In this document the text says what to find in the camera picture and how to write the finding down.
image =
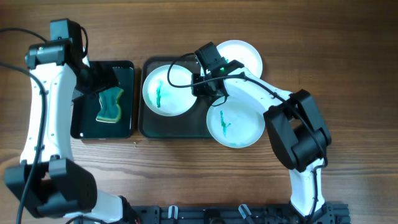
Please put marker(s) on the black water tray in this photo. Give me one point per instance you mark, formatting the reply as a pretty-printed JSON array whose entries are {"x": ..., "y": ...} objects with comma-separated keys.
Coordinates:
[{"x": 85, "y": 108}]

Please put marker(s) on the light blue plate stained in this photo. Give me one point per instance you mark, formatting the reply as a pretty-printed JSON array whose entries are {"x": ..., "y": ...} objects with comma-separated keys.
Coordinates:
[{"x": 234, "y": 123}]

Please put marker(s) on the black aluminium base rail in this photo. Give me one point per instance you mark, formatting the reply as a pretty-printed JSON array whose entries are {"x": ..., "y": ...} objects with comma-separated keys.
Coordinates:
[{"x": 243, "y": 214}]

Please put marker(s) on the white plate stained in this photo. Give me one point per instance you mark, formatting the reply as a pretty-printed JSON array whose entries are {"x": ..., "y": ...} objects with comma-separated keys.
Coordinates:
[
  {"x": 164, "y": 99},
  {"x": 243, "y": 52}
]

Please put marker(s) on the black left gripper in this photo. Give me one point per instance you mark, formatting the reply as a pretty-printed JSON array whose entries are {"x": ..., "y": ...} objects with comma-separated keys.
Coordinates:
[{"x": 101, "y": 78}]

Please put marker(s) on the white plate top stained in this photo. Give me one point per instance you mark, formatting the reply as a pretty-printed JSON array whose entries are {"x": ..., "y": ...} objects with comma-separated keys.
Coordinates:
[{"x": 243, "y": 52}]

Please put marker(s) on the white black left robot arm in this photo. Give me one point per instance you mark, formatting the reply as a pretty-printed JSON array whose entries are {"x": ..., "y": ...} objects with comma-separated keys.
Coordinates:
[{"x": 72, "y": 97}]

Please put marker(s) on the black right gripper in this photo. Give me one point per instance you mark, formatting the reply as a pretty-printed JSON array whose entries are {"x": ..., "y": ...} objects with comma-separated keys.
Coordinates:
[{"x": 203, "y": 88}]

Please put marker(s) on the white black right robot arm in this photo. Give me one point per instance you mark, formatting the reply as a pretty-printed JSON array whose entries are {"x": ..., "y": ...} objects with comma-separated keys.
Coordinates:
[{"x": 297, "y": 132}]

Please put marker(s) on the dark grey serving tray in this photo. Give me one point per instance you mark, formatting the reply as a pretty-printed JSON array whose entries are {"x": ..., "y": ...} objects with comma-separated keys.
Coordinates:
[{"x": 189, "y": 125}]

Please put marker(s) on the green yellow sponge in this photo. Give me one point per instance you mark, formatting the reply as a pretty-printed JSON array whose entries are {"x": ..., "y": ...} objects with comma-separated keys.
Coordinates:
[{"x": 110, "y": 111}]

